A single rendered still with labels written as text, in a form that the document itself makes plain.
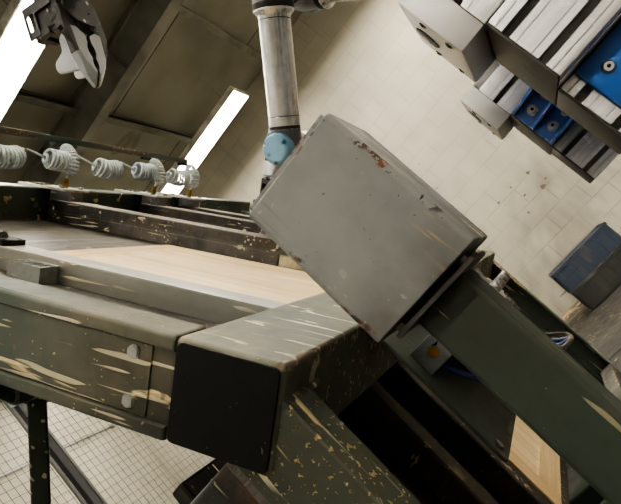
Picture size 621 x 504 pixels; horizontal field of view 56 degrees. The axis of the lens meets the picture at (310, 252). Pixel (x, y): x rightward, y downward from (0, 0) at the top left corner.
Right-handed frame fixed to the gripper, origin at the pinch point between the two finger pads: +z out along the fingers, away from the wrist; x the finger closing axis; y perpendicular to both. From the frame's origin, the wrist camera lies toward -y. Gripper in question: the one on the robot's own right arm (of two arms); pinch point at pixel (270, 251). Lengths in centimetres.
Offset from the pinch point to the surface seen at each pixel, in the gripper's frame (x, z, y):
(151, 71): -299, -103, -318
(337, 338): 50, -3, 84
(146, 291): 15, -1, 73
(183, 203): -68, -5, -55
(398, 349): 54, -1, 72
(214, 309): 28, 0, 73
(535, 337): 70, -10, 95
